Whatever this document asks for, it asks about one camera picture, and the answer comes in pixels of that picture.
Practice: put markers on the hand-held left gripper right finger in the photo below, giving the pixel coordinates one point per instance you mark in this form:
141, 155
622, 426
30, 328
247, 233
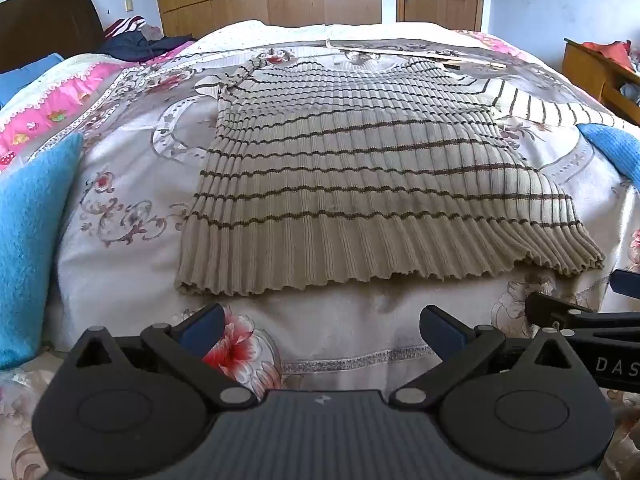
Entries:
440, 332

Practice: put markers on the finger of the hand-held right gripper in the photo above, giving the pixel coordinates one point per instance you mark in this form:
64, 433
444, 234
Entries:
560, 310
627, 285

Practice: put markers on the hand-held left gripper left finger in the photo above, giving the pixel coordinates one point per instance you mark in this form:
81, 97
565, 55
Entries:
207, 327

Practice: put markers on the beige striped ribbed sweater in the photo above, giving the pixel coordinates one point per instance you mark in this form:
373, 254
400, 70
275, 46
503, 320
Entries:
360, 170

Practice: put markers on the grey clothes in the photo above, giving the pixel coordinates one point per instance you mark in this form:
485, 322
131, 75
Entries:
631, 90

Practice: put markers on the floral satin blanket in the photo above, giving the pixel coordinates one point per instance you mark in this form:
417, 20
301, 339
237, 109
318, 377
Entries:
125, 260

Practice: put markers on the blue knitted garment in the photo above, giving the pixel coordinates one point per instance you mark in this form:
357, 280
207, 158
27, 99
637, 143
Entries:
615, 147
35, 240

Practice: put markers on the wooden cabinet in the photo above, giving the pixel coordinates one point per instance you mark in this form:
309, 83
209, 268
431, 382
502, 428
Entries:
585, 70

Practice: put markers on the red cloth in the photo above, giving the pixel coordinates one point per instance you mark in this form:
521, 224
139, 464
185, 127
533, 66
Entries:
612, 52

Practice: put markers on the pink patterned quilt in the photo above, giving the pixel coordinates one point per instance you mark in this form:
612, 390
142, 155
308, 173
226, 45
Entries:
50, 105

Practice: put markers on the navy garment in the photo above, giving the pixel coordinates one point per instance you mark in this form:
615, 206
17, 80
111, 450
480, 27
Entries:
135, 47

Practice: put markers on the white dotted bedsheet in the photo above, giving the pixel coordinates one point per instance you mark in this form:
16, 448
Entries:
235, 35

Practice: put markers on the blue pillow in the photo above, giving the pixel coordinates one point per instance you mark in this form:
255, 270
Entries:
20, 80

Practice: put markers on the red white striped bag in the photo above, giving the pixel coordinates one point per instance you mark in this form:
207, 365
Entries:
125, 26

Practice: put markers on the dark wooden headboard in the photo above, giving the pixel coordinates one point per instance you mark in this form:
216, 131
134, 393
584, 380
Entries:
45, 25

